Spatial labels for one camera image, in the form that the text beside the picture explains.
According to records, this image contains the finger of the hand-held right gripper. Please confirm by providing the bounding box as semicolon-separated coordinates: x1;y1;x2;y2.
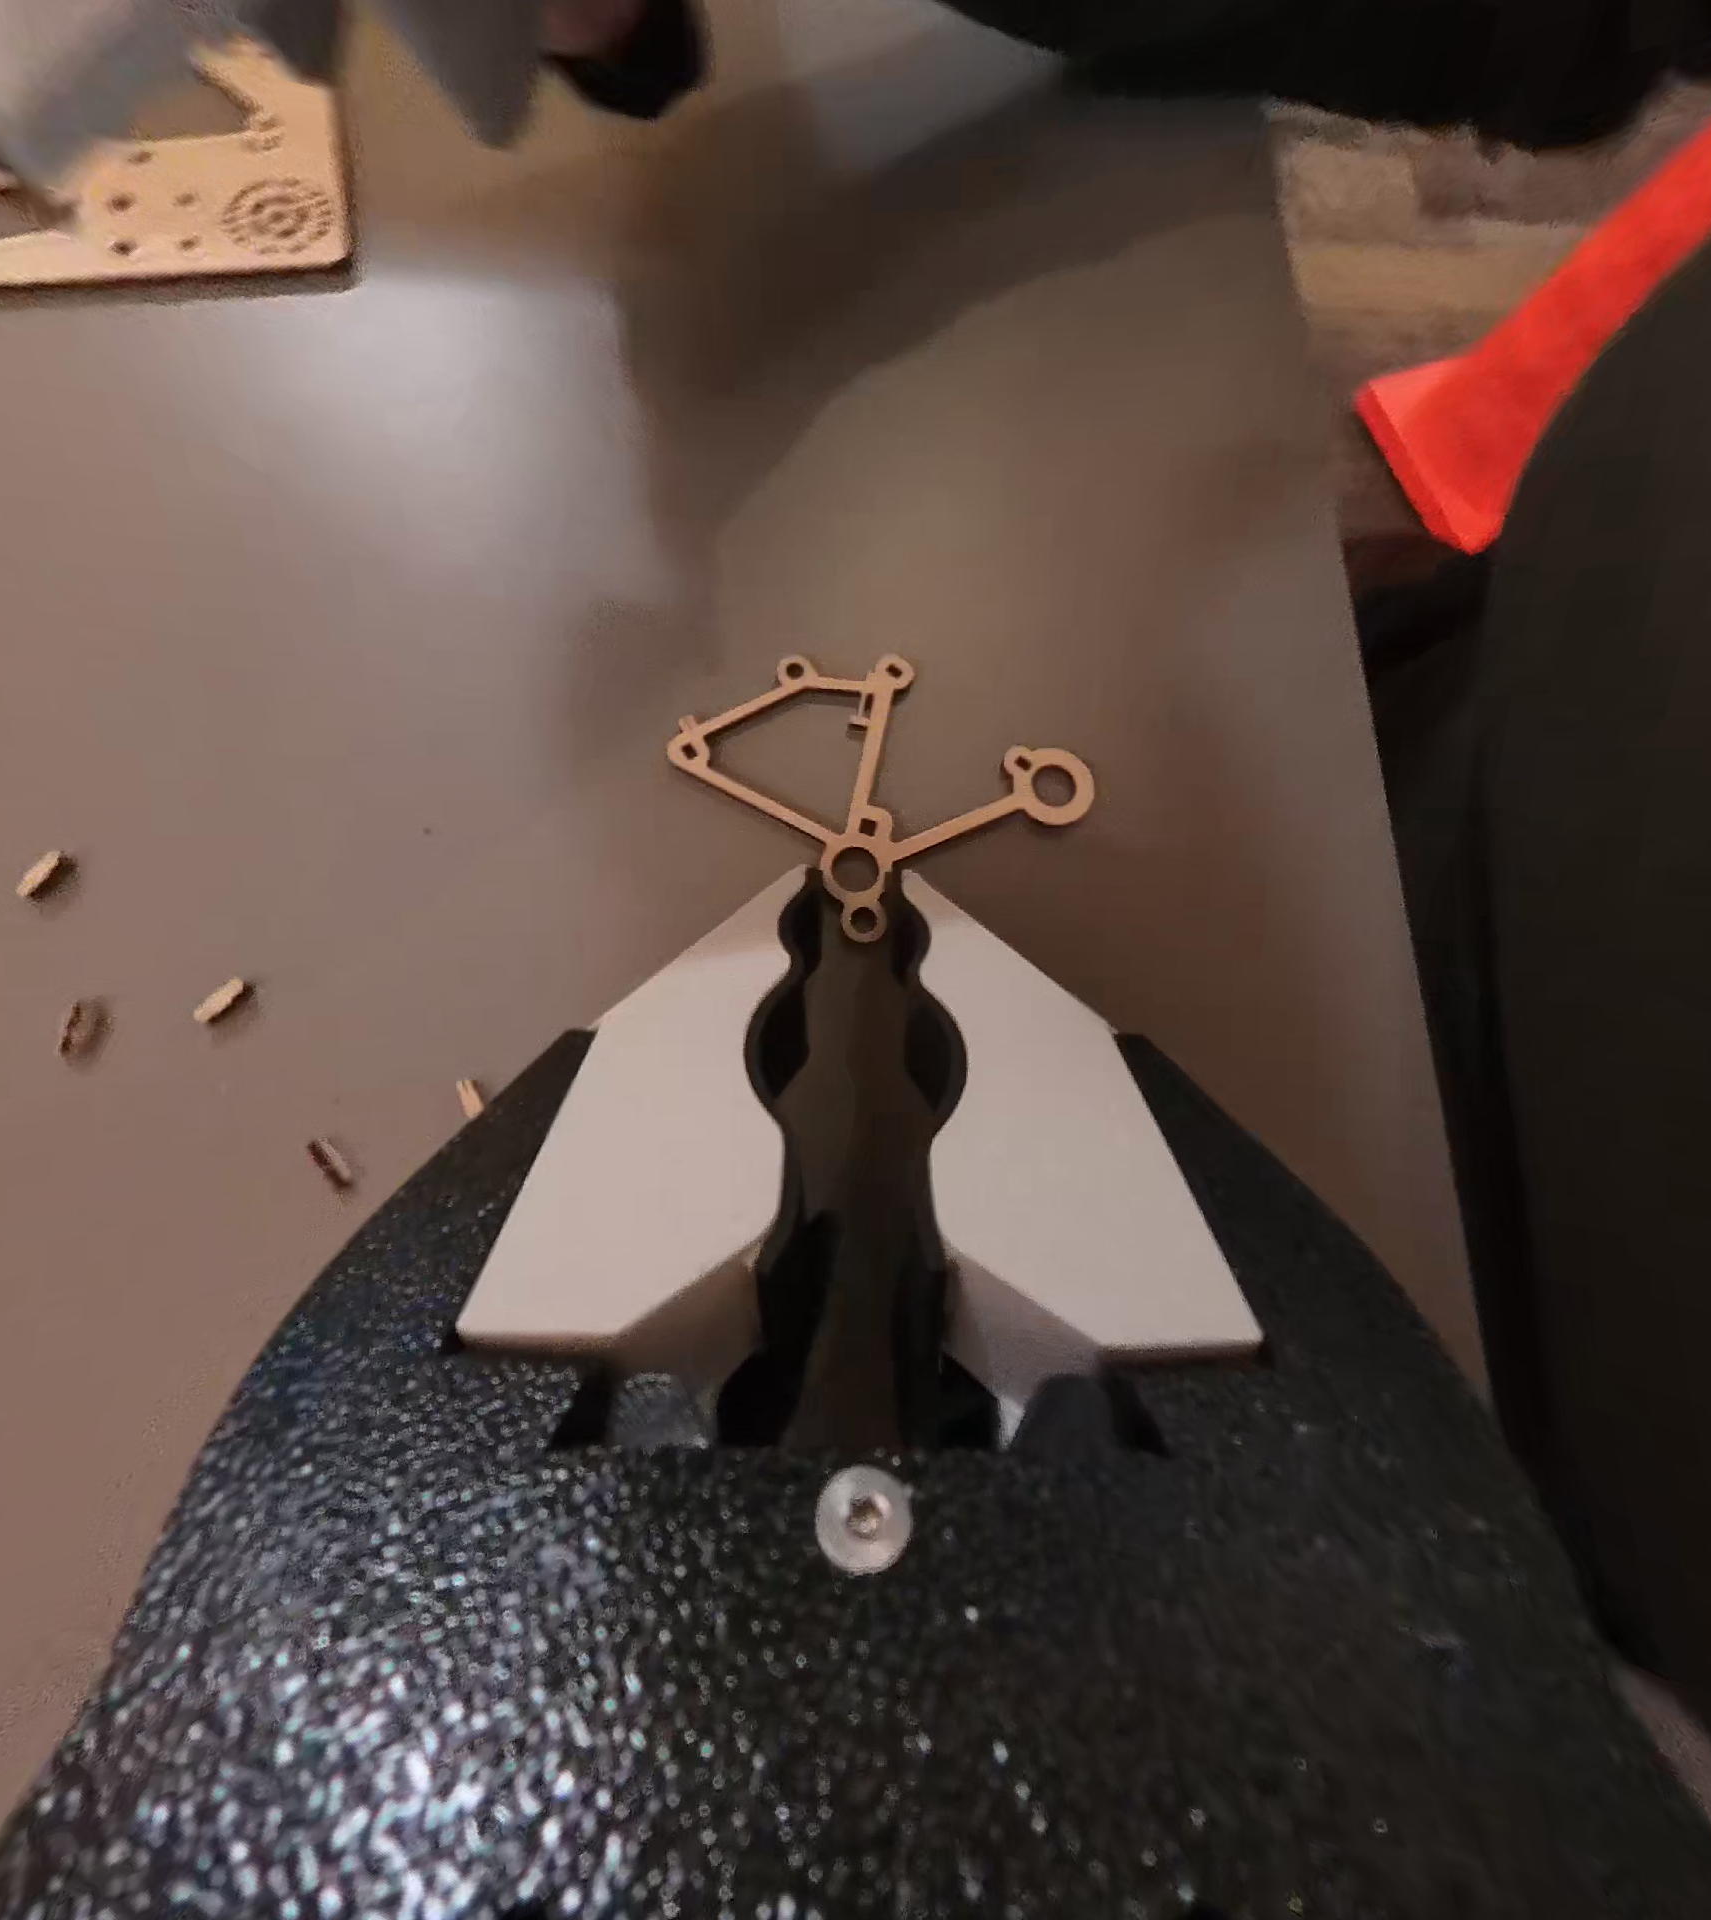
350;0;552;149
0;0;350;172

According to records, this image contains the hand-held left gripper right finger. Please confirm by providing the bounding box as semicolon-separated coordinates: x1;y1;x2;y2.
886;874;1265;1424

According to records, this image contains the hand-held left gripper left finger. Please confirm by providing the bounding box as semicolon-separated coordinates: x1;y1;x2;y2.
454;863;834;1420

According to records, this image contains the wooden sheet with triangle cutouts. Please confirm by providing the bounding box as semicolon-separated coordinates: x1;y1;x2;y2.
0;35;354;294

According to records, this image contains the wooden bicycle frame part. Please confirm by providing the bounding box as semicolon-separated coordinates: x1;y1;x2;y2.
668;652;1097;944

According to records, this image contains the person's right forearm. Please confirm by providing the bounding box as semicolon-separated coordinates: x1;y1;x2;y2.
945;0;1711;152

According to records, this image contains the person's leg in dark trousers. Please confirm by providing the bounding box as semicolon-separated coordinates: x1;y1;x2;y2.
1371;142;1711;1840

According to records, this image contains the red plastic piece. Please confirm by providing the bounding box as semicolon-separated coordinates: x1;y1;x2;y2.
1353;51;1711;558

